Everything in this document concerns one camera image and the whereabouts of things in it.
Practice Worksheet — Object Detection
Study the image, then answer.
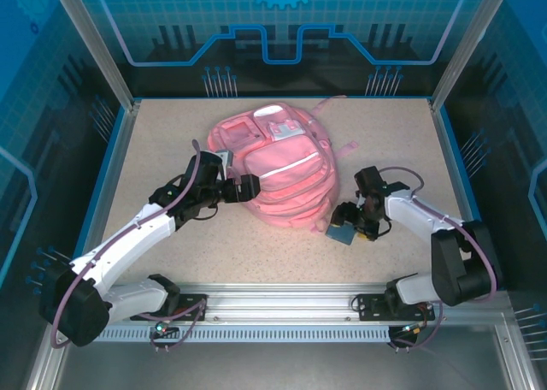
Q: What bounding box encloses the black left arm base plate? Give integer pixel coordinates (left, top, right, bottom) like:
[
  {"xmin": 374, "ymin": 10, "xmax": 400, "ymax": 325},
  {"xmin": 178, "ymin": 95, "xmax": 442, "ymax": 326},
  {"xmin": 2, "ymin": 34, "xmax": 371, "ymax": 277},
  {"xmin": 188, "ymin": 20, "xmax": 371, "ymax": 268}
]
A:
[{"xmin": 168, "ymin": 292, "xmax": 210, "ymax": 322}]

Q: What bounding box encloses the blue table edge strip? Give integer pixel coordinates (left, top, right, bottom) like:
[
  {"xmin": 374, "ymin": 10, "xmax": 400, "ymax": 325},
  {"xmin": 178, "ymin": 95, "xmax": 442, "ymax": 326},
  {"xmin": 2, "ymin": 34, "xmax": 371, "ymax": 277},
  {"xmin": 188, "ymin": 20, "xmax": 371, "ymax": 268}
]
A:
[
  {"xmin": 70, "ymin": 105, "xmax": 138, "ymax": 280},
  {"xmin": 438, "ymin": 105, "xmax": 505, "ymax": 291}
]

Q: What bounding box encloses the thin black left gripper cable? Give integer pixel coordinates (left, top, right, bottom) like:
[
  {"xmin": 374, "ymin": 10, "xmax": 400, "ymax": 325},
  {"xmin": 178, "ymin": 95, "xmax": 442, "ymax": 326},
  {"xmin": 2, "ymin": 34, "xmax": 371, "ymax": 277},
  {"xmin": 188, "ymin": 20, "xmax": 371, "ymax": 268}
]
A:
[{"xmin": 187, "ymin": 205, "xmax": 220, "ymax": 222}]

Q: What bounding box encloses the blue rectangular block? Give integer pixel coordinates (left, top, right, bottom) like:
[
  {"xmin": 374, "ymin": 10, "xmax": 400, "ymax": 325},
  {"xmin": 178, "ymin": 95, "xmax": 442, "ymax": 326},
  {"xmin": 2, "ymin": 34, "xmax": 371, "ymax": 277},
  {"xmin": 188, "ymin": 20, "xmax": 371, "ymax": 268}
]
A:
[{"xmin": 324, "ymin": 222, "xmax": 358, "ymax": 246}]

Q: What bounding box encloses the metal bottom tray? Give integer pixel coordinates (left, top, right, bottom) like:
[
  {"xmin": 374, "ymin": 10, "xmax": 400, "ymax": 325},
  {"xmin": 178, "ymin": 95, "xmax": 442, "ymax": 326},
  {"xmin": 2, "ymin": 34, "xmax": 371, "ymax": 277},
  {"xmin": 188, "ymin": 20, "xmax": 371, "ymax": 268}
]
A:
[{"xmin": 25, "ymin": 342, "xmax": 526, "ymax": 390}]

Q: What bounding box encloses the blue printed acrylic panel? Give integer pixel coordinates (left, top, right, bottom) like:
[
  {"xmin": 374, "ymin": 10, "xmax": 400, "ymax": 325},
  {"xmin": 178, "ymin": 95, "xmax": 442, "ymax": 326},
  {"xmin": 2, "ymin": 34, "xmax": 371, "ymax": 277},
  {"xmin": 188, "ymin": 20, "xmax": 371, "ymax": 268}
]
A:
[{"xmin": 91, "ymin": 0, "xmax": 471, "ymax": 98}]

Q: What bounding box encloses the pink backpack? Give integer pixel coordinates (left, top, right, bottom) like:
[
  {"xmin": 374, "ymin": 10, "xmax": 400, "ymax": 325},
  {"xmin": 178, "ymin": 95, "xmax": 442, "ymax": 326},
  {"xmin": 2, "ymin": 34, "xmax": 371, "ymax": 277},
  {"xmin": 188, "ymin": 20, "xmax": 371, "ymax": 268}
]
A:
[{"xmin": 207, "ymin": 95, "xmax": 359, "ymax": 233}]

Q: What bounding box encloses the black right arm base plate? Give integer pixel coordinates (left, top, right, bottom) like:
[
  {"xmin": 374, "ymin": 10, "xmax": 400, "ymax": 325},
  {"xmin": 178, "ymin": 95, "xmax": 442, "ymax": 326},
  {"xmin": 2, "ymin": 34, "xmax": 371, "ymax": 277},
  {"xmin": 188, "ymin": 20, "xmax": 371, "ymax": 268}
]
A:
[{"xmin": 356, "ymin": 293, "xmax": 437, "ymax": 322}]

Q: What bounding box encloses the slotted metal cable duct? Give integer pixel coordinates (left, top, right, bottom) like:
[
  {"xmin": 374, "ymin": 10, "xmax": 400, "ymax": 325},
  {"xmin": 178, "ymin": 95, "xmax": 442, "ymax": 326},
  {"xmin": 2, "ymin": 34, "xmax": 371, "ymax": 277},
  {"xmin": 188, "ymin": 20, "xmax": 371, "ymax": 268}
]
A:
[{"xmin": 96, "ymin": 324, "xmax": 397, "ymax": 345}]

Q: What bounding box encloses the aluminium front rail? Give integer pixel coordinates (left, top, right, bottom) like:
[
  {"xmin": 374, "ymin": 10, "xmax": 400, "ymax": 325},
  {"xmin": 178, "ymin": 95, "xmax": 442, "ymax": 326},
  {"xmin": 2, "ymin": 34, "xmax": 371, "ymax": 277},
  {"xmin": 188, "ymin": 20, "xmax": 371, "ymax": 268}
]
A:
[{"xmin": 55, "ymin": 281, "xmax": 514, "ymax": 328}]

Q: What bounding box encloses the thin black right gripper cable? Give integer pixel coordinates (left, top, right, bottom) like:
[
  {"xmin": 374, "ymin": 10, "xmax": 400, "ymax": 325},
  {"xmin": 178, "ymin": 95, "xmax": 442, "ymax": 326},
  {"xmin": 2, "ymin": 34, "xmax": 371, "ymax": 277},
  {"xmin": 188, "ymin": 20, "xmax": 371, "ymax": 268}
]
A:
[{"xmin": 371, "ymin": 216, "xmax": 392, "ymax": 237}]

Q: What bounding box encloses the aluminium frame post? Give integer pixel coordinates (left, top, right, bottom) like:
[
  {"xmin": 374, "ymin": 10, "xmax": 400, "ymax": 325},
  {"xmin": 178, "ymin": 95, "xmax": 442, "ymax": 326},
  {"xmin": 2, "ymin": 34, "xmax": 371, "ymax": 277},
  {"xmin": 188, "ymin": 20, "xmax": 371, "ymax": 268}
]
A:
[
  {"xmin": 429, "ymin": 0, "xmax": 516, "ymax": 111},
  {"xmin": 47, "ymin": 0, "xmax": 143, "ymax": 111}
]

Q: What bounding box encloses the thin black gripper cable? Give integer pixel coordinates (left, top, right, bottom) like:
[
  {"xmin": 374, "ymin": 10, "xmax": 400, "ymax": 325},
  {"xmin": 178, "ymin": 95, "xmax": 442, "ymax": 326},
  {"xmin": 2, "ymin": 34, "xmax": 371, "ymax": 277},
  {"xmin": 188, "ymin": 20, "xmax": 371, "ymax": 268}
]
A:
[
  {"xmin": 187, "ymin": 205, "xmax": 220, "ymax": 222},
  {"xmin": 371, "ymin": 216, "xmax": 392, "ymax": 237}
]

